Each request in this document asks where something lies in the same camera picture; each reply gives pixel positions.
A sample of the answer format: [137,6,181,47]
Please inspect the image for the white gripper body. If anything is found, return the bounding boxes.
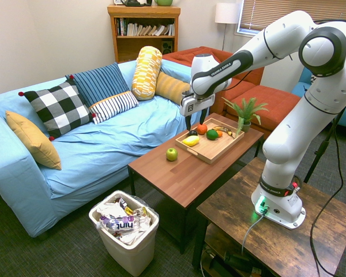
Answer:
[179,91,216,117]

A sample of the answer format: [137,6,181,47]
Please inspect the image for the green apple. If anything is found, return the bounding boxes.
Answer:
[166,147,179,162]

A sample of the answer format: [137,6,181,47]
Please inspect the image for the wooden serving tray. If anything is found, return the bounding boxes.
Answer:
[175,117,246,165]

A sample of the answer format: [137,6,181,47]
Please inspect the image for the yellow lemon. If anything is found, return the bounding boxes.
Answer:
[182,135,200,147]

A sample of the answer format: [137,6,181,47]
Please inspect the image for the brown spotted banana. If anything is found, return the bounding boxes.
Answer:
[212,125,236,139]

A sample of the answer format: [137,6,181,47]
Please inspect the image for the mustard striped pillow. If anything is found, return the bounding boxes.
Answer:
[155,71,191,105]

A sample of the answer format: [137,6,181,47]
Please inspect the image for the potted green fern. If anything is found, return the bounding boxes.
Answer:
[221,97,269,136]

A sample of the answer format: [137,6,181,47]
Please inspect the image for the reddish wood coffee table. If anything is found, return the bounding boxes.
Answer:
[127,112,265,254]

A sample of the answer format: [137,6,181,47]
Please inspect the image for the yellow patterned bolster pillow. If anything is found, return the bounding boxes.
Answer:
[130,46,163,101]

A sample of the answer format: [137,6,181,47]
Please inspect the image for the orange sofa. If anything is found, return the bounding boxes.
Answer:
[161,46,302,139]

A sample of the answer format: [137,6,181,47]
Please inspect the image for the black bookshelf speaker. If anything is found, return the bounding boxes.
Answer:
[161,40,174,55]

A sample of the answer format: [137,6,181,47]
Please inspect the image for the white navy striped pillow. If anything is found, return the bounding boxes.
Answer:
[88,91,140,125]

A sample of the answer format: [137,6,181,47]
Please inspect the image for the wooden bookshelf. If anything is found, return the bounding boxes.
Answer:
[107,4,182,63]

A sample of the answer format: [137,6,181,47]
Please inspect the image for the row of books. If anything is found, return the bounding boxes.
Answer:
[116,17,176,37]

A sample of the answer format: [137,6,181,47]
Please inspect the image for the light blue sofa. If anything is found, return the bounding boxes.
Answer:
[0,59,203,238]

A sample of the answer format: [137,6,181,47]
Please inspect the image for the white floor lamp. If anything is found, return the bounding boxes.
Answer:
[214,2,242,51]

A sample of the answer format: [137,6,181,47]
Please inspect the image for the blue striped pillow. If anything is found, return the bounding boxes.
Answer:
[65,62,130,108]

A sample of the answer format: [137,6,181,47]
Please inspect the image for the wooden window blinds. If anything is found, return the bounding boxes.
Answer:
[238,0,346,33]

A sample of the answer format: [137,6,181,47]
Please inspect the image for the black object on bookshelf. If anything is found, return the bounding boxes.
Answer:
[123,0,153,7]

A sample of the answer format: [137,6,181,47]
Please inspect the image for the crumpled hint wrapper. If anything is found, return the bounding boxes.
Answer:
[99,213,151,235]

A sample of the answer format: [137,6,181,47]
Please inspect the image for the black tripod stand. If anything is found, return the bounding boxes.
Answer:
[303,106,346,184]

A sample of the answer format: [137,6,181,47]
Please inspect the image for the black white checked pillow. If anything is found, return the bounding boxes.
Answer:
[18,74,97,141]

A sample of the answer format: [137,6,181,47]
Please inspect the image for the beige trash bin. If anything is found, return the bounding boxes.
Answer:
[88,189,160,277]

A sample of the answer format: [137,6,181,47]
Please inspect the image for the rustic dark wood table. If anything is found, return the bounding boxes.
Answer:
[191,157,346,277]

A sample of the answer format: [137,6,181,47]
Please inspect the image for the plain mustard pillow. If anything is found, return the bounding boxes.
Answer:
[5,110,62,171]

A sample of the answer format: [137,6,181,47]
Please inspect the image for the grey cable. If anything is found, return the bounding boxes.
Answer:
[241,212,266,256]

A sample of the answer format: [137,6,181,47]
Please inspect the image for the black cable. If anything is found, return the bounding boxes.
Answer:
[309,117,345,277]

